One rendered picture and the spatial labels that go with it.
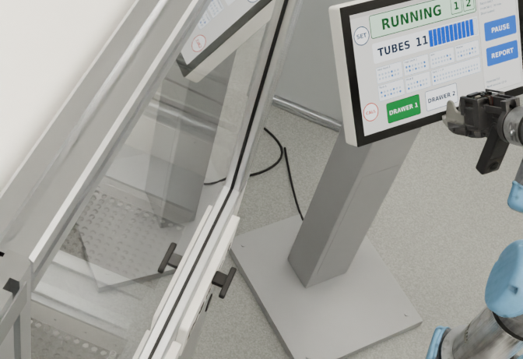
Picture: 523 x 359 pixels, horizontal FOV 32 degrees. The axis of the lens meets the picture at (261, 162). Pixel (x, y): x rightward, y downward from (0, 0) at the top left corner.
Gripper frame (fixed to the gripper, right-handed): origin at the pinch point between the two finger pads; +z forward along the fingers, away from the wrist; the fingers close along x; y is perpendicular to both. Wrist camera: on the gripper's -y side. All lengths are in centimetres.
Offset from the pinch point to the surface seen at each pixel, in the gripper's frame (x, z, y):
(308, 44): -39, 118, -1
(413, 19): -5.2, 14.9, 19.6
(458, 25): -17.5, 14.9, 15.8
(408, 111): -1.0, 14.9, -0.4
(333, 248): -8, 68, -52
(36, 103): 104, -86, 42
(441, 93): -10.9, 14.9, 1.3
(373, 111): 8.3, 14.9, 2.0
